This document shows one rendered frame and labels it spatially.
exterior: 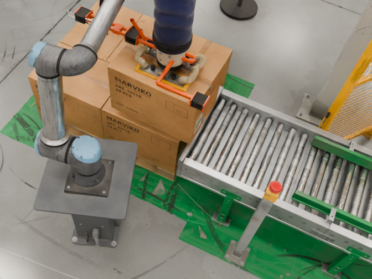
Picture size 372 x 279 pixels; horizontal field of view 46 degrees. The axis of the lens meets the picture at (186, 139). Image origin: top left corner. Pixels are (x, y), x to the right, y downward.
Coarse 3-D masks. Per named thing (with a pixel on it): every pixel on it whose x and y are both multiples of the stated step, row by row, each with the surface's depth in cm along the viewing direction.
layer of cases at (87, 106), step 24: (144, 24) 349; (120, 48) 333; (192, 48) 340; (216, 48) 342; (96, 72) 318; (72, 96) 304; (96, 96) 305; (72, 120) 331; (96, 120) 315; (120, 120) 300; (144, 144) 312; (168, 144) 297; (168, 168) 323
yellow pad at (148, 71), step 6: (138, 66) 261; (150, 66) 261; (156, 66) 261; (138, 72) 260; (144, 72) 259; (150, 72) 258; (156, 78) 257; (168, 78) 257; (174, 78) 255; (168, 84) 256; (174, 84) 255; (180, 84) 255; (186, 84) 256; (180, 90) 255; (186, 90) 255
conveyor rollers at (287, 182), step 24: (240, 120) 305; (216, 144) 293; (240, 144) 295; (288, 144) 298; (216, 168) 282; (264, 168) 285; (288, 168) 290; (336, 168) 291; (312, 192) 279; (360, 192) 282
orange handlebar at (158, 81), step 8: (112, 24) 262; (120, 24) 261; (112, 32) 261; (120, 32) 258; (152, 40) 257; (192, 56) 252; (168, 64) 247; (160, 80) 240; (168, 88) 238; (184, 96) 237
